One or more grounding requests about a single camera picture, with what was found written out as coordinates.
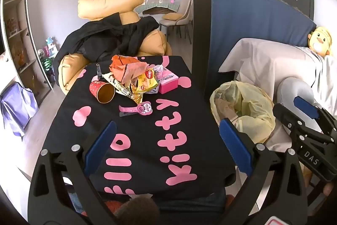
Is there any pink cartoon flat toy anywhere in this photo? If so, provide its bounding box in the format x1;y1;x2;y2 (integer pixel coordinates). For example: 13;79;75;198
118;101;154;118

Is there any waste bin with yellow bag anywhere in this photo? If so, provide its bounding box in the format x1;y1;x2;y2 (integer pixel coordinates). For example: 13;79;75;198
210;81;276;146

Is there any yellow snack packet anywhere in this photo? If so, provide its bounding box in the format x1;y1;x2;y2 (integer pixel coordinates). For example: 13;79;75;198
130;68;161;95

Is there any cream cartoon noodle snack wrapper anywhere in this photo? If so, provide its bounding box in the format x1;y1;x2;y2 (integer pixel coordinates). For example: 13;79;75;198
101;72;144;104

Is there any yellow duck plush toy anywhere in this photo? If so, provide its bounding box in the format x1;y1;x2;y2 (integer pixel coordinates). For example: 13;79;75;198
308;26;333;57

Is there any yellow sofa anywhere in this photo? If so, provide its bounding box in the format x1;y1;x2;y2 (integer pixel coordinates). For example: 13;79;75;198
58;0;173;95

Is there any dining table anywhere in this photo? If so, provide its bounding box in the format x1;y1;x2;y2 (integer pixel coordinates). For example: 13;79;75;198
134;2;182;16

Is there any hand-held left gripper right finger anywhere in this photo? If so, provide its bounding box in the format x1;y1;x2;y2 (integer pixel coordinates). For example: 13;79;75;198
220;118;308;225

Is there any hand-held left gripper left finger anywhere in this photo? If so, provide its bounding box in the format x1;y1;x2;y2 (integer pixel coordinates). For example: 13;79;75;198
28;121;118;225

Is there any orange snack wrapper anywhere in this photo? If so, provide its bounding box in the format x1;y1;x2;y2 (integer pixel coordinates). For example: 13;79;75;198
109;55;148;84

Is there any person's brown fleece clothing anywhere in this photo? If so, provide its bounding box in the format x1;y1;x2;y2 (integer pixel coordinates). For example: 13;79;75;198
105;195;160;225

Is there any blue white toy figure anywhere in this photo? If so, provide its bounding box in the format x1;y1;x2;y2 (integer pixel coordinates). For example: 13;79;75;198
45;36;58;57

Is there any purple bag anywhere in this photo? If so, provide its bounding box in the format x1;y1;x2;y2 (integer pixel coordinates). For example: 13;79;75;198
0;82;39;137

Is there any black pink printed tablecloth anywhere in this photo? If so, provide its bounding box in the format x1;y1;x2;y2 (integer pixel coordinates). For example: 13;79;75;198
32;55;236;204

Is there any red paper cup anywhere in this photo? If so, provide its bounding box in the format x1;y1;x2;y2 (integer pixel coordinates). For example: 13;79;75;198
89;80;116;104

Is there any white shelf cabinet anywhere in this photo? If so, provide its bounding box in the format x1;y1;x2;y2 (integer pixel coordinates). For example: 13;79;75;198
0;0;54;99

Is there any black cabinet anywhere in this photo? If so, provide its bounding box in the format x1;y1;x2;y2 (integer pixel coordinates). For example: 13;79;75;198
192;0;212;78

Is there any pink toy box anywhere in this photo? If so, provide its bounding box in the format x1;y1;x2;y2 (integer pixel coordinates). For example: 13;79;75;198
159;69;180;95

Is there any translucent purple packet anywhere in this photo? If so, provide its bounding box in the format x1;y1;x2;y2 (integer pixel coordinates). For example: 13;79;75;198
150;64;169;80

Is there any black clothing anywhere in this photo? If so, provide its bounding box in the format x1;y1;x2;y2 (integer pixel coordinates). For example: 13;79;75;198
54;14;160;67

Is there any beige dining chair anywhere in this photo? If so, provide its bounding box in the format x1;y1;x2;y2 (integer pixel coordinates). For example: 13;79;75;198
158;0;193;43

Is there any clear plastic piece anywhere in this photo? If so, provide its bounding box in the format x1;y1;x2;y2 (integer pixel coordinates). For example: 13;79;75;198
95;63;104;80

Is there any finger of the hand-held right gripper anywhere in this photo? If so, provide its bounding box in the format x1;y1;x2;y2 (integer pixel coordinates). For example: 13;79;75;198
293;96;337;133
273;103;329;144

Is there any yellow seat cushion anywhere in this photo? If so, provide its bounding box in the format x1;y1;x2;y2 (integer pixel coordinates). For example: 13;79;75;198
162;13;182;21

